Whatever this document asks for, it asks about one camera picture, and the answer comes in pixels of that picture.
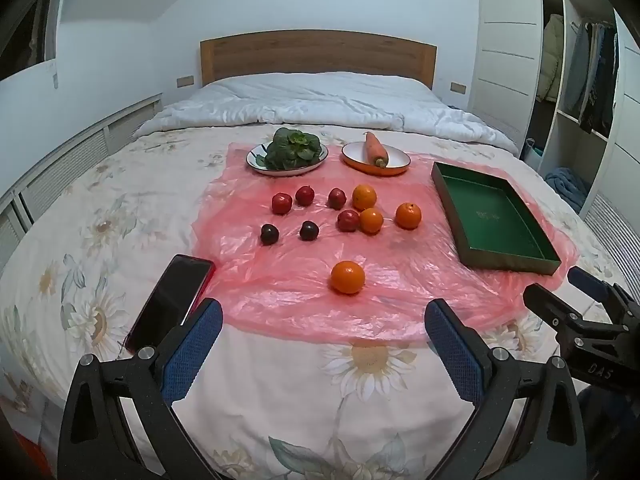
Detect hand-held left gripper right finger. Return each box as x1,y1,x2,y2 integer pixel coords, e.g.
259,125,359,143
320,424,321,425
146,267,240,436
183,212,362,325
424,299,587,480

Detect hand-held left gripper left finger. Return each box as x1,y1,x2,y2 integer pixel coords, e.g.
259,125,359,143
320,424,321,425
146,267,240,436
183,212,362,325
59,297,224,480

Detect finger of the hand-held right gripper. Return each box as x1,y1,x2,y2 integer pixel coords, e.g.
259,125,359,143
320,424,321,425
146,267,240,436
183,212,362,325
523,283,640,391
567,266,640,331

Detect green tray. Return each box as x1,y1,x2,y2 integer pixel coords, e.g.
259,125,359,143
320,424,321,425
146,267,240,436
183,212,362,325
431,161,562,277

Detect orange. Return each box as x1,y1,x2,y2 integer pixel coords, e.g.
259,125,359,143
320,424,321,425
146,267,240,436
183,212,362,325
352,184,377,211
395,202,423,230
359,208,385,235
330,260,366,295

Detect smartphone with red case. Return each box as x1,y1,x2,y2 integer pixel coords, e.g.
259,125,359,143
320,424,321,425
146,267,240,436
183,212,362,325
124,255,216,357

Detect white floor vent grille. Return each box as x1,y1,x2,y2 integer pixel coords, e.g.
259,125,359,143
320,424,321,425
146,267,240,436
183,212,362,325
582,192,640,267

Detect blue blanket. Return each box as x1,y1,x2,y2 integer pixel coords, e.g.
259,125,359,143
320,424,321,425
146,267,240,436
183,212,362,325
544,167,590,214

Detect pink plastic sheet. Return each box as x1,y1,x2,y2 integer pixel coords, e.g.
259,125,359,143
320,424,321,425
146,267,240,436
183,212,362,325
192,141,581,346

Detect small bag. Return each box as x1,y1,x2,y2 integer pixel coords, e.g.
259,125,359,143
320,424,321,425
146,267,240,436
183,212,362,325
523,137,546,172

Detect white plate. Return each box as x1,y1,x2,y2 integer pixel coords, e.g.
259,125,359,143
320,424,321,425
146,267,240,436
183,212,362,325
246,142,330,177

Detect orange dish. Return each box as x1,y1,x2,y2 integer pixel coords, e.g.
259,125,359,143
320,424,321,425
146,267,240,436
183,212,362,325
341,141,412,177

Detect hanging dark clothes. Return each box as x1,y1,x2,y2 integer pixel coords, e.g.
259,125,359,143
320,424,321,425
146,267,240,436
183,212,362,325
565,16,622,136

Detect carrot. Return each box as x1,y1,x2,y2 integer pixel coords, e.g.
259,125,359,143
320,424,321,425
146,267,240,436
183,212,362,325
364,131,389,169

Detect white louvered radiator cover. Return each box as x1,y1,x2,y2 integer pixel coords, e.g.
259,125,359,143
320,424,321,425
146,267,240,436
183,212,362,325
0,92,164,271

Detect beige jacket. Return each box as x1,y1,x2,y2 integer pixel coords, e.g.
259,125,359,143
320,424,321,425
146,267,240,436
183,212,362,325
537,13,565,104

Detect white wardrobe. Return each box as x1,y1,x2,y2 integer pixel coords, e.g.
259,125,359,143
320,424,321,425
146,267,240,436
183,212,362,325
472,0,640,221

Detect white duvet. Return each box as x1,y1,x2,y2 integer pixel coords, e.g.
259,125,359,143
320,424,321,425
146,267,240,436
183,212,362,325
132,71,521,156

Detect wooden headboard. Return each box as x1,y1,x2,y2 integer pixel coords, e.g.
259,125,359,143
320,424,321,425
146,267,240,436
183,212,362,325
200,30,438,89

